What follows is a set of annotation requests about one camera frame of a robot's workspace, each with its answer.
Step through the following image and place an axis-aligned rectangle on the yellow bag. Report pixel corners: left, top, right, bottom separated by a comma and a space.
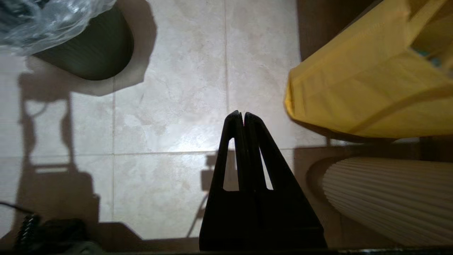
284, 0, 453, 139

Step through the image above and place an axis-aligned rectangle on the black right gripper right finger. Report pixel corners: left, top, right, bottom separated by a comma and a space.
243, 112, 328, 250

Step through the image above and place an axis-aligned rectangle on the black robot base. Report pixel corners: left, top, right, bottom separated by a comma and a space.
0, 202, 142, 253

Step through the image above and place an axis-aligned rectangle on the black round trash bin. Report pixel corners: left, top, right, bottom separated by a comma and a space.
32, 4, 135, 81

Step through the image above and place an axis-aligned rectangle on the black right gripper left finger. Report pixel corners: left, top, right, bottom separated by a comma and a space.
199, 110, 257, 250

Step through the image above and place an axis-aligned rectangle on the clear plastic trash bag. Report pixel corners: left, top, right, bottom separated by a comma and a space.
0, 0, 117, 57

